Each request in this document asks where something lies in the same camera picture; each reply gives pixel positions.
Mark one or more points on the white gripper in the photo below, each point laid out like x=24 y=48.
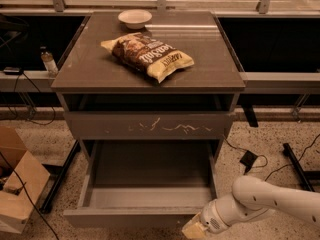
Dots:
x=210 y=218

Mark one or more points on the black floor stand bar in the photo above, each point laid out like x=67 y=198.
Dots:
x=57 y=174
x=306 y=178

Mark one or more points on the yellow brown chip bag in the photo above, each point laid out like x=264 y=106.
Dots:
x=150 y=56

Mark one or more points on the black power adapter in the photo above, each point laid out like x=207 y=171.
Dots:
x=248 y=159

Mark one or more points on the grey drawer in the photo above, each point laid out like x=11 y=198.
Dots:
x=145 y=183

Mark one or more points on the black floor stand bar right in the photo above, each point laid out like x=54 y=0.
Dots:
x=306 y=178

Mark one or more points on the grey drawer cabinet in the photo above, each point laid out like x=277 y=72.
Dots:
x=176 y=79

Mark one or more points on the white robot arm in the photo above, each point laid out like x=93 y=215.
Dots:
x=252 y=199

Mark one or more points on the black device on ledge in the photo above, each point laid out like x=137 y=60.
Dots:
x=13 y=71

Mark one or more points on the cardboard box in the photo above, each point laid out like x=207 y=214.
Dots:
x=25 y=180

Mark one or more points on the black floor stand bar left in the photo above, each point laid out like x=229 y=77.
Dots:
x=57 y=174

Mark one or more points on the closed scratched top drawer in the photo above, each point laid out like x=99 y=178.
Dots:
x=148 y=125

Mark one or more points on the white ceramic bowl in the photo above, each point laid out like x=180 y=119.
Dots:
x=135 y=18

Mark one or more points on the small glass bottle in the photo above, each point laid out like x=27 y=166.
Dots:
x=48 y=61

